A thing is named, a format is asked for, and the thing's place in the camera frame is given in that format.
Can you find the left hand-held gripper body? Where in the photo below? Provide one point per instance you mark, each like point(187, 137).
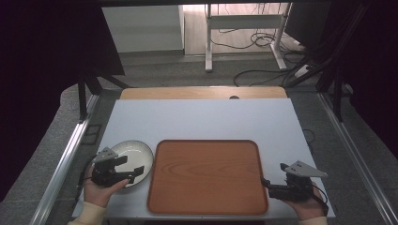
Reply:
point(104, 176)

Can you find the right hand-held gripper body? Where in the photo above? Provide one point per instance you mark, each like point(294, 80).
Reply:
point(291, 191)

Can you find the white round plate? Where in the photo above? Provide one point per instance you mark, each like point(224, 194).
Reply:
point(137, 154)

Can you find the brown wooden tray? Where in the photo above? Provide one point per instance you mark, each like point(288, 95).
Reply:
point(206, 176)

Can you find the person's left hand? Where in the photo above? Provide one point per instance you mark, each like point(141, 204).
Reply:
point(98, 195)

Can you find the person's right hand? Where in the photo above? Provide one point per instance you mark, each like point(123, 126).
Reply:
point(308, 208)

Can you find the black metal stand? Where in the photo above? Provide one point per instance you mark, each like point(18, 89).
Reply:
point(82, 100)
point(337, 100)

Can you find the black desk grommet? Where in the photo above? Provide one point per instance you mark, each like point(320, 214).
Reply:
point(234, 97)

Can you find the white power strip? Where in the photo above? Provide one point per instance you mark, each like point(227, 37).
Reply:
point(302, 71)

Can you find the black curtain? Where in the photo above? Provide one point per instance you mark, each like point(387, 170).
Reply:
point(375, 62)
point(37, 78)

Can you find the white cabinet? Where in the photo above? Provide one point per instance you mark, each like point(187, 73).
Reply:
point(140, 28)

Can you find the dark panel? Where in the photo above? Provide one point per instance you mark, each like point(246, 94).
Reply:
point(308, 22)

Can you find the aluminium rail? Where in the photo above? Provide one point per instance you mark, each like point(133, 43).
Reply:
point(67, 156)
point(355, 153)

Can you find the white desk frame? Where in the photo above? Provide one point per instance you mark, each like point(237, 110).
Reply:
point(208, 47)

